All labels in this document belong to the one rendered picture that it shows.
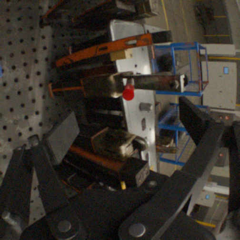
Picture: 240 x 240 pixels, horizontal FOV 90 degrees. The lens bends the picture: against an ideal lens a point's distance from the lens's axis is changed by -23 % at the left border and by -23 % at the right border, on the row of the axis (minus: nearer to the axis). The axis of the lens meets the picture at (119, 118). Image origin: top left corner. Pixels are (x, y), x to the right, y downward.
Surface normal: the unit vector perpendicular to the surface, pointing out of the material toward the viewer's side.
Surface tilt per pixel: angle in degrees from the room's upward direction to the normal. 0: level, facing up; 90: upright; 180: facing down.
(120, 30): 0
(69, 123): 33
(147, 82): 99
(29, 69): 0
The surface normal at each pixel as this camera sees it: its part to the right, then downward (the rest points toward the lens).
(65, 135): 0.98, -0.13
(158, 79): -0.72, 0.37
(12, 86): 0.78, 0.11
